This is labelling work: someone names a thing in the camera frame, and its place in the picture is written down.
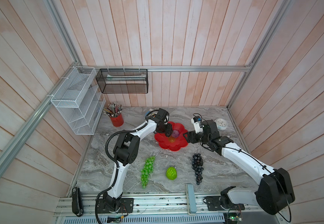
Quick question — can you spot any purple round fruit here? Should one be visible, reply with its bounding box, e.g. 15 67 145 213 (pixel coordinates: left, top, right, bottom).
171 130 180 138

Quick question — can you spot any red flower-shaped fruit bowl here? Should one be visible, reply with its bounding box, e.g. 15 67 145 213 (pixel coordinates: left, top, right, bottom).
154 121 188 152

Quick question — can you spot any dark purple grape bunch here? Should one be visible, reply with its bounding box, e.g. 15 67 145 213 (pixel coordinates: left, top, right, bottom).
191 153 204 185

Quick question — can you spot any green textured fruit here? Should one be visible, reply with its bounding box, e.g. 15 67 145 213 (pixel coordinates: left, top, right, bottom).
166 167 177 180

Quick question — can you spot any green grape bunch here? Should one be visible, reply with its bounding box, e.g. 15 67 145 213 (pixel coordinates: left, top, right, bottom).
141 156 155 189

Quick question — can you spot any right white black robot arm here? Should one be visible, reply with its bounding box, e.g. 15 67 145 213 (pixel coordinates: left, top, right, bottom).
183 116 295 215

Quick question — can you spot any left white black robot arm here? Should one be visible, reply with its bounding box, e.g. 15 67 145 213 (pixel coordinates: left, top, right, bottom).
94 108 172 224

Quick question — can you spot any red pencil cup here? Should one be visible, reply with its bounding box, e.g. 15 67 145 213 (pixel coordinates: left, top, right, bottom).
110 114 124 127

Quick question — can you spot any bundle of pencils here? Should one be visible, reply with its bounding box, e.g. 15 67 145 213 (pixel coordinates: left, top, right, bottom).
103 103 123 118

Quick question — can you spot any black handheld device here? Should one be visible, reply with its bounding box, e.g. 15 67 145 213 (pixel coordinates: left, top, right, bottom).
71 187 84 217

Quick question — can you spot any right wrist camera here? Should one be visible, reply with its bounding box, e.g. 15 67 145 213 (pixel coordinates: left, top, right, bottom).
191 116 203 133

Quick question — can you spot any black mesh wall basket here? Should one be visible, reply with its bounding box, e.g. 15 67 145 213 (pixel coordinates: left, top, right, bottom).
96 68 149 94

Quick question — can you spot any grey upright bracket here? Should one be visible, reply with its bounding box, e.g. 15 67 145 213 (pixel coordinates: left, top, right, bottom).
186 183 197 216

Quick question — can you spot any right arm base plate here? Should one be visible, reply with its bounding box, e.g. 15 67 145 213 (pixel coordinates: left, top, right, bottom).
204 196 245 211

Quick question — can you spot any white wire mesh shelf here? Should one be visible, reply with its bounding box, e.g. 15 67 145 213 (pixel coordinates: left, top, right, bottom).
51 66 106 135

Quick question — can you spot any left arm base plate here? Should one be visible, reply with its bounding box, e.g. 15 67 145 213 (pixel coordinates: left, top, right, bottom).
95 198 134 214

